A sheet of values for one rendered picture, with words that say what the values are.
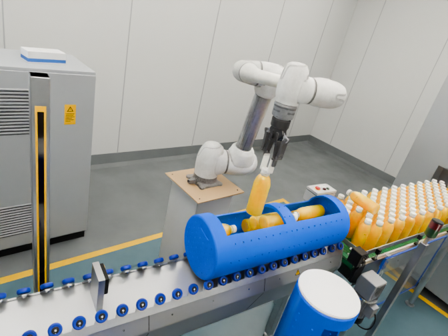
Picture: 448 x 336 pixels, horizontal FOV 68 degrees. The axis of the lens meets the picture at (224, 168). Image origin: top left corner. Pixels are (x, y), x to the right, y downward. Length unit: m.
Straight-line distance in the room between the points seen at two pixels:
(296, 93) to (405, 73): 5.11
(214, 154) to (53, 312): 1.16
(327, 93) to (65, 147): 1.93
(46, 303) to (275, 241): 0.95
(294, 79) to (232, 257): 0.74
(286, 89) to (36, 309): 1.20
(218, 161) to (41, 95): 1.11
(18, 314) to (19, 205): 1.45
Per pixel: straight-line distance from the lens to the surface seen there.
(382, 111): 6.42
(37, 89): 1.29
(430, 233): 2.22
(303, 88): 1.28
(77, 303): 1.47
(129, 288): 1.51
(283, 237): 1.60
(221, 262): 1.41
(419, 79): 6.24
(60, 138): 2.63
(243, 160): 2.08
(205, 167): 2.06
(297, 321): 1.62
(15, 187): 2.74
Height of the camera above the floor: 2.03
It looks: 25 degrees down
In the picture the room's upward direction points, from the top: 14 degrees clockwise
